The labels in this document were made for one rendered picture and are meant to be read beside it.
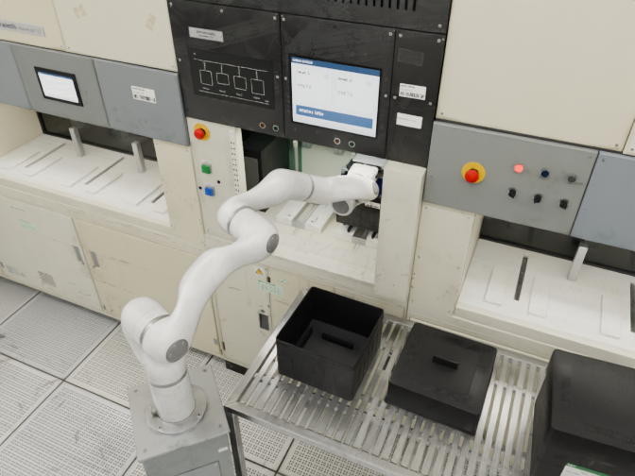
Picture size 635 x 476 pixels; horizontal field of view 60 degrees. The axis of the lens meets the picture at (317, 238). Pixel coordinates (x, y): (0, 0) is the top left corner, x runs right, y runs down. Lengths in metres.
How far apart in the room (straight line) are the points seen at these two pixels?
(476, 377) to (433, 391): 0.15
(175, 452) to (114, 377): 1.26
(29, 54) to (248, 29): 0.98
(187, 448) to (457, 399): 0.83
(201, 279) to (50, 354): 1.82
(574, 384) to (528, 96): 0.80
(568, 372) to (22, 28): 2.20
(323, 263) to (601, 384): 1.03
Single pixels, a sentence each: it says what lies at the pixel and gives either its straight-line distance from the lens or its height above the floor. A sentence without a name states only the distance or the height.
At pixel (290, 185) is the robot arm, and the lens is 1.62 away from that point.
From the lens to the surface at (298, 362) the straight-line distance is 1.82.
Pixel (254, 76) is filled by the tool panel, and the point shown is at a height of 1.60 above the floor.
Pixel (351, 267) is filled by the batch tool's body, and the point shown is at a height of 0.87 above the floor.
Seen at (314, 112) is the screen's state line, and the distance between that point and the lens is 1.77.
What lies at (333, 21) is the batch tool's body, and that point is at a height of 1.80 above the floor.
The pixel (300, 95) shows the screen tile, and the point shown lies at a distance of 1.77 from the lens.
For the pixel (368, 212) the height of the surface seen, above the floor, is 1.03.
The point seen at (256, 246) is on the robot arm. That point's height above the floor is 1.31.
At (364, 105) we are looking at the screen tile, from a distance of 1.70.
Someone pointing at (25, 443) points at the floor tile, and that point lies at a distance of 2.97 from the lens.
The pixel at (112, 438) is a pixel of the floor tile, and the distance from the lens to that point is 2.83.
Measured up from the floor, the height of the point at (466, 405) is 0.86.
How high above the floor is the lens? 2.27
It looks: 38 degrees down
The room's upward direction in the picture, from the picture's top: straight up
